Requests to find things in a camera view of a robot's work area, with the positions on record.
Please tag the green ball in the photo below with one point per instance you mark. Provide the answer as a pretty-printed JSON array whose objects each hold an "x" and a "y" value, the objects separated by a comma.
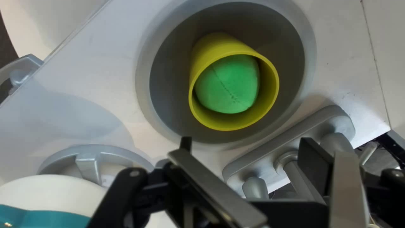
[{"x": 228, "y": 84}]

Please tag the grey toy faucet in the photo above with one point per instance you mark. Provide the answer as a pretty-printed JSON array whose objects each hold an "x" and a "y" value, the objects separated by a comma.
[{"x": 308, "y": 127}]

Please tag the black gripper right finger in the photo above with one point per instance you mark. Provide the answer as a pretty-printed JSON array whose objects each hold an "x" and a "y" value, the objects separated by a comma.
[{"x": 346, "y": 190}]

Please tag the yellow plastic cup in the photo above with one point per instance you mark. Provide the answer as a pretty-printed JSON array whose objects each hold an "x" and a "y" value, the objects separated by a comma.
[{"x": 203, "y": 58}]

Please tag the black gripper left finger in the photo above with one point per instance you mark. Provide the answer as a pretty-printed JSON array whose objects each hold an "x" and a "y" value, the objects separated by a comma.
[{"x": 219, "y": 190}]

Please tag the white bowl teal rim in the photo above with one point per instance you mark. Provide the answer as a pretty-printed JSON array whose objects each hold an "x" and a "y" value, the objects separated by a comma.
[{"x": 46, "y": 194}]

